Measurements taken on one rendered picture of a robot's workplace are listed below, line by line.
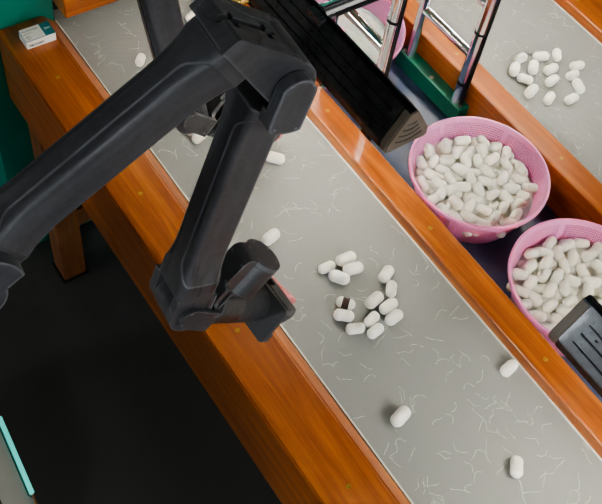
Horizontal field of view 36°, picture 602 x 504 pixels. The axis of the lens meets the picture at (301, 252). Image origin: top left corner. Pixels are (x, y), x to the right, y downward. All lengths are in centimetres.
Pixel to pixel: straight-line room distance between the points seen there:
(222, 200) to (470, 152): 85
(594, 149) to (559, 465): 68
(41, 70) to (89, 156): 93
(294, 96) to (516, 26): 122
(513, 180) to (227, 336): 65
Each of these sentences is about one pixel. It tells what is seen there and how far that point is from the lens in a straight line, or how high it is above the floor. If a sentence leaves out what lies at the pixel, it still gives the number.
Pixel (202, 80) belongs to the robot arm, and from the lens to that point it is 89.
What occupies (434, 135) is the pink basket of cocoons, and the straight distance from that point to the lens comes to 181.
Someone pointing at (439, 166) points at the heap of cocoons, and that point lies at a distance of 177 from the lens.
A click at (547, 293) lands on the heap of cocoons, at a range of 167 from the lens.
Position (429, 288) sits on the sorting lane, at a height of 74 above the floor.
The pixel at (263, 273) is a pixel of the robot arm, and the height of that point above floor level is 105.
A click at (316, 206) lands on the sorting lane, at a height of 74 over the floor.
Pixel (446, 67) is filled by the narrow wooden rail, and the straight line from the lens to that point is 195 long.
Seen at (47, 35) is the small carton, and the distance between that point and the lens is 188.
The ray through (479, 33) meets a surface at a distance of 180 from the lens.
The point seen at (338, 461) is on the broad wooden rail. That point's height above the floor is 76.
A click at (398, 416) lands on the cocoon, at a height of 76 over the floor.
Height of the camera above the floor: 206
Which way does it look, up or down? 55 degrees down
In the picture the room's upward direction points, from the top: 11 degrees clockwise
